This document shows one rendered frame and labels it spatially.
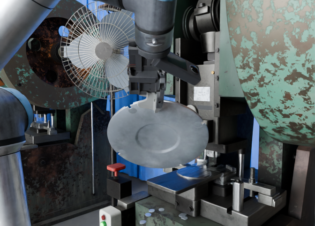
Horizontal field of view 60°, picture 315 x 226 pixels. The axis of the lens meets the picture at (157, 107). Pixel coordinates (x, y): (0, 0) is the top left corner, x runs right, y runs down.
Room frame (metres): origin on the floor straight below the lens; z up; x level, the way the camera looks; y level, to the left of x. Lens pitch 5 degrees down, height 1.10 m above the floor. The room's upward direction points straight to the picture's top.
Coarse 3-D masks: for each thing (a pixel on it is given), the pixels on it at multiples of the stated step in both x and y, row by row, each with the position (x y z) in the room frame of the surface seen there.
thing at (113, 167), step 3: (108, 165) 1.12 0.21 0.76; (111, 165) 1.12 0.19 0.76; (114, 165) 1.12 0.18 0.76; (117, 165) 1.12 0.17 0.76; (120, 165) 1.13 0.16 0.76; (123, 165) 1.13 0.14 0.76; (108, 168) 1.11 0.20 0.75; (111, 168) 1.09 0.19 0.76; (114, 168) 1.09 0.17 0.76; (117, 168) 1.09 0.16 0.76; (120, 168) 1.10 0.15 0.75; (123, 168) 1.11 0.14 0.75; (114, 171) 1.09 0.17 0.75; (117, 171) 1.12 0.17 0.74; (114, 174) 1.12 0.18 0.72; (117, 174) 1.12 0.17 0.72
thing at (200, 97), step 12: (204, 72) 0.98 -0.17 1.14; (204, 84) 0.98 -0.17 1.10; (192, 96) 1.02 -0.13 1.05; (204, 96) 0.98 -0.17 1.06; (192, 108) 1.01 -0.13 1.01; (204, 108) 0.98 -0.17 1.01; (204, 120) 0.94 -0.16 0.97; (216, 120) 0.95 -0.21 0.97; (228, 120) 0.98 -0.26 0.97; (216, 132) 0.95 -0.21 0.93; (228, 132) 0.98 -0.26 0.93
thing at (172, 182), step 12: (180, 168) 1.00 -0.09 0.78; (192, 168) 1.00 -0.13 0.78; (204, 168) 1.02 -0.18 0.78; (156, 180) 0.89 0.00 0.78; (168, 180) 0.89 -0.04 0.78; (180, 180) 0.89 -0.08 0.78; (192, 180) 0.89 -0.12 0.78; (204, 180) 0.89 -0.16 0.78; (180, 192) 0.80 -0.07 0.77; (192, 192) 0.90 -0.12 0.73; (204, 192) 0.92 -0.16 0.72; (180, 204) 0.94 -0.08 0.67; (192, 204) 0.90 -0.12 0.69
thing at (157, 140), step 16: (128, 112) 0.71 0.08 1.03; (144, 112) 0.71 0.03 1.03; (160, 112) 0.71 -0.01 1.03; (176, 112) 0.70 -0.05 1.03; (192, 112) 0.70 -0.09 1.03; (112, 128) 0.75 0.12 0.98; (128, 128) 0.75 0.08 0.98; (144, 128) 0.76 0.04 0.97; (160, 128) 0.75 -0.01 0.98; (176, 128) 0.74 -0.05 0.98; (192, 128) 0.74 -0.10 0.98; (112, 144) 0.80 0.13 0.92; (128, 144) 0.79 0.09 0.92; (144, 144) 0.80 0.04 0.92; (160, 144) 0.79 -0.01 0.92; (176, 144) 0.79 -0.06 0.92; (192, 144) 0.78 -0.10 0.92; (128, 160) 0.84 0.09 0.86; (144, 160) 0.84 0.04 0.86; (160, 160) 0.83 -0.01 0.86; (176, 160) 0.83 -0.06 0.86; (192, 160) 0.83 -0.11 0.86
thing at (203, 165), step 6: (198, 162) 1.10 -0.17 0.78; (210, 162) 1.10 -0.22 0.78; (210, 168) 1.02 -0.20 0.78; (216, 168) 1.02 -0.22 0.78; (222, 168) 1.02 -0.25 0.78; (234, 168) 1.02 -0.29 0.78; (222, 174) 0.97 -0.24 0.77; (228, 174) 0.99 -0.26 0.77; (234, 174) 1.02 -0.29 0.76; (216, 180) 0.98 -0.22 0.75; (222, 180) 0.96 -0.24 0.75; (228, 180) 0.99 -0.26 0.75
